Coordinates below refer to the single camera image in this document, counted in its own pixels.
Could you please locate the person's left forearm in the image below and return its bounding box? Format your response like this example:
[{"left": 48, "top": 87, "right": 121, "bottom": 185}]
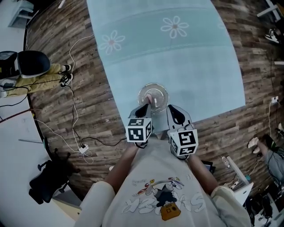
[{"left": 103, "top": 143, "right": 141, "bottom": 194}]

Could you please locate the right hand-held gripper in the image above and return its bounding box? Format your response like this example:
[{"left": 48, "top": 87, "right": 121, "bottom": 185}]
[{"left": 166, "top": 104, "right": 199, "bottom": 160}]

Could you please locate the person's right forearm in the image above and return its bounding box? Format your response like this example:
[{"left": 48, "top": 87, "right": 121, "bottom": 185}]
[{"left": 188, "top": 154, "right": 219, "bottom": 196}]

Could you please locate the black office chair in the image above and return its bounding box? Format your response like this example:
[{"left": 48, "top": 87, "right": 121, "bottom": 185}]
[{"left": 28, "top": 148, "right": 81, "bottom": 205}]

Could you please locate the white floor cable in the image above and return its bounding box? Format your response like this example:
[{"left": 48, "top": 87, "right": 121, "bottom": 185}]
[{"left": 68, "top": 33, "right": 96, "bottom": 153}]

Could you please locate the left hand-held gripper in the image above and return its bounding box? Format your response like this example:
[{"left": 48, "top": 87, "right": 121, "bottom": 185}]
[{"left": 125, "top": 103, "right": 154, "bottom": 149}]

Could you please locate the person's white printed t-shirt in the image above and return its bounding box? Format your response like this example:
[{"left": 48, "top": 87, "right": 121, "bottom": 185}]
[{"left": 80, "top": 132, "right": 252, "bottom": 227}]

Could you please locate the black and white helmet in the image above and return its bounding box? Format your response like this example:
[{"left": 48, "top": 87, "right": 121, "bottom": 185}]
[{"left": 0, "top": 50, "right": 51, "bottom": 79}]

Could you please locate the light blue tablecloth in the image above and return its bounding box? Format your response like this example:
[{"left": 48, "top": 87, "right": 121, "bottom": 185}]
[{"left": 86, "top": 0, "right": 246, "bottom": 136}]

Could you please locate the clear glass bowl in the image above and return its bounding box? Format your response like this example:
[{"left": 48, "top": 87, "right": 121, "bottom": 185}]
[{"left": 137, "top": 82, "right": 170, "bottom": 115}]

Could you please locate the white desk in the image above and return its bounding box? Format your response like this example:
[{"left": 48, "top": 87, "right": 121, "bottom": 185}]
[
  {"left": 256, "top": 0, "right": 281, "bottom": 22},
  {"left": 221, "top": 155, "right": 255, "bottom": 208},
  {"left": 8, "top": 0, "right": 34, "bottom": 28}
]

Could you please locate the black floor cable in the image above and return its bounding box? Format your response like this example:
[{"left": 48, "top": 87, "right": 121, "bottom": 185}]
[
  {"left": 81, "top": 136, "right": 127, "bottom": 147},
  {"left": 0, "top": 80, "right": 84, "bottom": 147}
]

